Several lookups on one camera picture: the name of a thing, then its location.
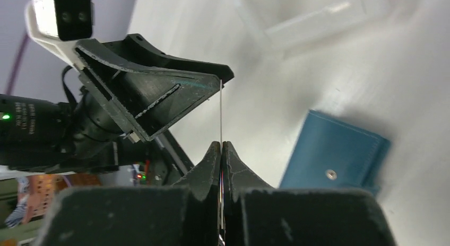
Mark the gold VIP card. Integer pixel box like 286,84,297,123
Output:
219,80,225,245

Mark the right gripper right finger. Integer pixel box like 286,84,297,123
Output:
222,141,396,245

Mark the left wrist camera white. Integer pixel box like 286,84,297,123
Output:
25,0,94,69

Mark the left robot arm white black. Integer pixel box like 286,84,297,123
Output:
1,34,234,174

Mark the blue leather card holder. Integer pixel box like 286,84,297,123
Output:
279,110,391,195

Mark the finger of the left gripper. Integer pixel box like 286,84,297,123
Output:
103,34,235,83

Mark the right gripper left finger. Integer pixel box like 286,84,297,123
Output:
33,142,221,245

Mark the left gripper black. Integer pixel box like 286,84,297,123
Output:
59,39,221,174

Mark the clear plastic tray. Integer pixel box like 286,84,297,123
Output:
231,0,423,57

